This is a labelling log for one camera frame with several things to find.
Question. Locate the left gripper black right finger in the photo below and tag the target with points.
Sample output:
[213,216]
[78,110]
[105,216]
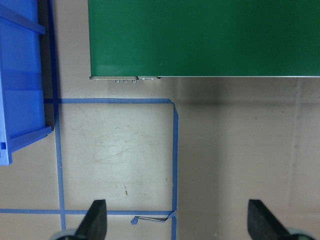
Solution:
[262,224]

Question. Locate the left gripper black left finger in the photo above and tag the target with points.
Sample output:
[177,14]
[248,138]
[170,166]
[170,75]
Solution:
[94,224]

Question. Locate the blue plastic bin left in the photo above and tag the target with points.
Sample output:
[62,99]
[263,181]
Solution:
[22,116]

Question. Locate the green conveyor belt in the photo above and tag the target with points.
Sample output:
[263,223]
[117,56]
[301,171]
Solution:
[204,38]

